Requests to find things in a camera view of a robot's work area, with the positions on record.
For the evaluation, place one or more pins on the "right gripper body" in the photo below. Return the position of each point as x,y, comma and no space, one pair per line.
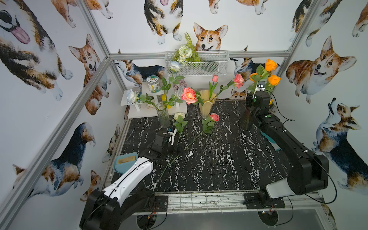
258,98

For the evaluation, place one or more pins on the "pink rose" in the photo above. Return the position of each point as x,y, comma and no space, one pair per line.
207,128
236,82
190,96

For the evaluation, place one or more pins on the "pink tulip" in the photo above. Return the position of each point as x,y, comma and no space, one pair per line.
212,86

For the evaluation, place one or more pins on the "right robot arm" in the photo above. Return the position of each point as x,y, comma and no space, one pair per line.
309,172

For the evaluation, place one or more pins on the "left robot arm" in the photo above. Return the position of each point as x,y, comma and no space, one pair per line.
107,209

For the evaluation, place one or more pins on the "dark red glass vase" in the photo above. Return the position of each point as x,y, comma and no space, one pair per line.
246,119

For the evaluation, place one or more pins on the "clear ribbed glass vase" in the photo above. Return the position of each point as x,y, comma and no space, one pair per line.
163,115

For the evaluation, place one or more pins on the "white tiered shelf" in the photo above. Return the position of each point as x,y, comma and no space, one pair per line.
139,110

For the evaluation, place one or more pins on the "yellow bottle under shelf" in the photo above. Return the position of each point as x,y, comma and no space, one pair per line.
164,98

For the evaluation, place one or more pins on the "teal rubber glove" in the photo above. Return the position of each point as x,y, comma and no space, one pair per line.
271,141

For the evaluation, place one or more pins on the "yellow fluted vase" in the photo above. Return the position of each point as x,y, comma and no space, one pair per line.
208,102

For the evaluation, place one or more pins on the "blue label tin can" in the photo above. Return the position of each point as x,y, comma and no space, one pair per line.
137,94

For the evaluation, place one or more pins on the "small purple flower pot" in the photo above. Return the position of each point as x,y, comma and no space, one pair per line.
179,87

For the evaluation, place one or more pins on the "clear jar green lid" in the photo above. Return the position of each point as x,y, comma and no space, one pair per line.
153,82

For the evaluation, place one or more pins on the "green fern white flower bouquet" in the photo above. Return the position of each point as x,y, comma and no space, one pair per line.
186,53

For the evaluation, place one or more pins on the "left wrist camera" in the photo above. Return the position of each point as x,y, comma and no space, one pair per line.
172,136

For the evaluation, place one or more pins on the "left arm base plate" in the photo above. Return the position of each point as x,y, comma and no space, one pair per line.
157,203

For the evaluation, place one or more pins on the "white wire wall basket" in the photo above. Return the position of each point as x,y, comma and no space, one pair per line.
213,62

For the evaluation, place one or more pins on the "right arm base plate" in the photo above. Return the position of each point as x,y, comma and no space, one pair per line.
258,201

